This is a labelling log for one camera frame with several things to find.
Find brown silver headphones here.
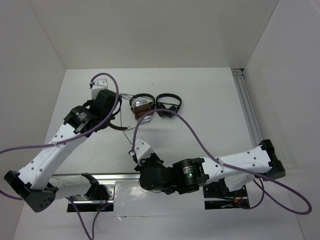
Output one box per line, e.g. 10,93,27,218
107,93,157,132

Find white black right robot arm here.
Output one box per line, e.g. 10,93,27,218
131,137,286,196

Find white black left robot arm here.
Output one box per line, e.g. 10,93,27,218
4,89,122,213

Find black headphones left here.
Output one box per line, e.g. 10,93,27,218
129,93,156,111

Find black headphones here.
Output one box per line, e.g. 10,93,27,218
129,93,156,111
155,93,183,119

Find black headphones right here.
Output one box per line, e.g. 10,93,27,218
155,93,183,119

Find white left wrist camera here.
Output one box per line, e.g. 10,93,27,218
90,78,108,100

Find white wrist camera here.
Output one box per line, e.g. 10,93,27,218
129,137,154,165
90,78,108,100

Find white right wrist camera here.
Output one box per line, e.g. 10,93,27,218
129,137,154,165

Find aluminium table edge rail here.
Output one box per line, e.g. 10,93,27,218
49,173,140,187

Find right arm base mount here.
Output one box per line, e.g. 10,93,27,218
203,182,250,210

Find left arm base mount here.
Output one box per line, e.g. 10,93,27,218
69,173,116,213

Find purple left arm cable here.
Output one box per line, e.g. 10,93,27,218
0,72,121,240

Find aluminium corner frame rail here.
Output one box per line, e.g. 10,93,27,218
231,68,263,147

